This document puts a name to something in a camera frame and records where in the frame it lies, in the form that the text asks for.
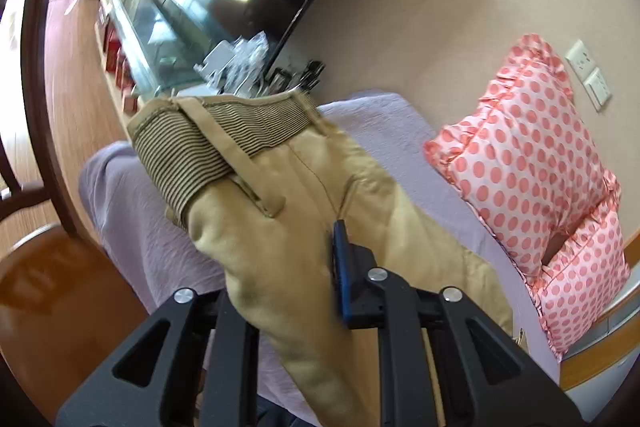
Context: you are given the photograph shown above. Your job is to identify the khaki tan pants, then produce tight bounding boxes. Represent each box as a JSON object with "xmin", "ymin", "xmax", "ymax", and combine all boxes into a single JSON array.
[{"xmin": 128, "ymin": 91, "xmax": 513, "ymax": 426}]

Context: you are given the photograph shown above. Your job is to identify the lavender bed sheet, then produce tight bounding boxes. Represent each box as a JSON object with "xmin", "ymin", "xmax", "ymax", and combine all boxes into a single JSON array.
[{"xmin": 79, "ymin": 93, "xmax": 560, "ymax": 426}]

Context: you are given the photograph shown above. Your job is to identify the pink polka dot pillow right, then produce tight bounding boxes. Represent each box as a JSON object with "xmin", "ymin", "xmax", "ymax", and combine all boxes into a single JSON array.
[{"xmin": 532, "ymin": 200, "xmax": 630, "ymax": 359}]

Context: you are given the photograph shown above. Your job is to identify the pink polka dot pillow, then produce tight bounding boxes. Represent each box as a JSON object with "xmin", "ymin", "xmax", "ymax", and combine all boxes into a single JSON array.
[
  {"xmin": 532, "ymin": 200, "xmax": 630, "ymax": 359},
  {"xmin": 424, "ymin": 34, "xmax": 620, "ymax": 281}
]

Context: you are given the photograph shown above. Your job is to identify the wooden chair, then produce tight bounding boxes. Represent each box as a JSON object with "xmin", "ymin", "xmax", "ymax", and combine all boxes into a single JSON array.
[{"xmin": 0, "ymin": 0, "xmax": 101, "ymax": 249}]

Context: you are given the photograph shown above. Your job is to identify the pink polka dot pillow left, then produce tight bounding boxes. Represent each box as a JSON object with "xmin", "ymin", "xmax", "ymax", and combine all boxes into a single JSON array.
[{"xmin": 424, "ymin": 34, "xmax": 620, "ymax": 281}]

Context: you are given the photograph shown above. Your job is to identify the crumpled clear plastic bag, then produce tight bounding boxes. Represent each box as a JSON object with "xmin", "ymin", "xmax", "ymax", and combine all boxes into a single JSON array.
[{"xmin": 221, "ymin": 31, "xmax": 269, "ymax": 98}]

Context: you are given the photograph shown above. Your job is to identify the glass-top TV stand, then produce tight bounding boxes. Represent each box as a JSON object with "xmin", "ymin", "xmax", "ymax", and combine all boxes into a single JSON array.
[{"xmin": 100, "ymin": 0, "xmax": 204, "ymax": 104}]

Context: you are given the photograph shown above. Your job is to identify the white wall light switch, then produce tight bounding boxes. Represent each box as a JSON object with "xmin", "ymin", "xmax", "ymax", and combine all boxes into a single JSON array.
[{"xmin": 582, "ymin": 67, "xmax": 612, "ymax": 112}]

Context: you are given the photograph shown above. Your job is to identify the white wall power socket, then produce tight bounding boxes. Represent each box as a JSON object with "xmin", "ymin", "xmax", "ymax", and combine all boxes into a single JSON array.
[{"xmin": 565, "ymin": 40, "xmax": 597, "ymax": 82}]

